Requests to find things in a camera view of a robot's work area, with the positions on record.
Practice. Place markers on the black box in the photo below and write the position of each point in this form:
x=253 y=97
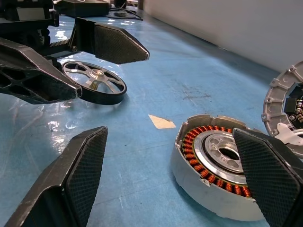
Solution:
x=82 y=8

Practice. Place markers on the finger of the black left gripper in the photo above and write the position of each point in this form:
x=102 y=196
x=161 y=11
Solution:
x=113 y=45

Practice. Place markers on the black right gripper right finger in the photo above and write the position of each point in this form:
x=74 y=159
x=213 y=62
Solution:
x=272 y=179

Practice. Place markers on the silver round motor cover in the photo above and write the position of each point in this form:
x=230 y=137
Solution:
x=272 y=104

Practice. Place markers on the beige tape piece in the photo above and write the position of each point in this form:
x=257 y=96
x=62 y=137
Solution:
x=162 y=122

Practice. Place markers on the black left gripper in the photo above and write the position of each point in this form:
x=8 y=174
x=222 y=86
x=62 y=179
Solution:
x=28 y=28

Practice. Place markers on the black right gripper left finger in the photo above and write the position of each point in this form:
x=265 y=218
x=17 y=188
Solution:
x=71 y=179

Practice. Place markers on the silver stator with copper coils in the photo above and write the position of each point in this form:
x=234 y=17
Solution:
x=189 y=170

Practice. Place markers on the silver spoked rotor black rim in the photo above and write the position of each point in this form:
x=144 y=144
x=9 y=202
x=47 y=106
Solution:
x=111 y=95

